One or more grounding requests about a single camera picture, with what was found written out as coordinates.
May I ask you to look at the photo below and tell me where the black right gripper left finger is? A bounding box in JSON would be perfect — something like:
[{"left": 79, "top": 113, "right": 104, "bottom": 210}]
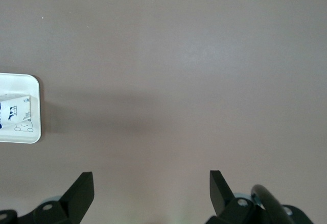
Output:
[{"left": 19, "top": 172, "right": 95, "bottom": 224}]

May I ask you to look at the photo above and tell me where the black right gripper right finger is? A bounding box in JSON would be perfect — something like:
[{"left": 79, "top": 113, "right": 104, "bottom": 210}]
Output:
[{"left": 206, "top": 170, "right": 266, "bottom": 224}]

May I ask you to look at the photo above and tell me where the blue white milk carton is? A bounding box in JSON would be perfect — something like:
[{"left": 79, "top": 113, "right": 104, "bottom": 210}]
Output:
[{"left": 0, "top": 94, "right": 34, "bottom": 130}]

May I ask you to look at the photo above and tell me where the white rectangular rabbit tray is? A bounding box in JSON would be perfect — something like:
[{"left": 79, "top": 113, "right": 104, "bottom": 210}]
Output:
[{"left": 0, "top": 73, "right": 41, "bottom": 144}]

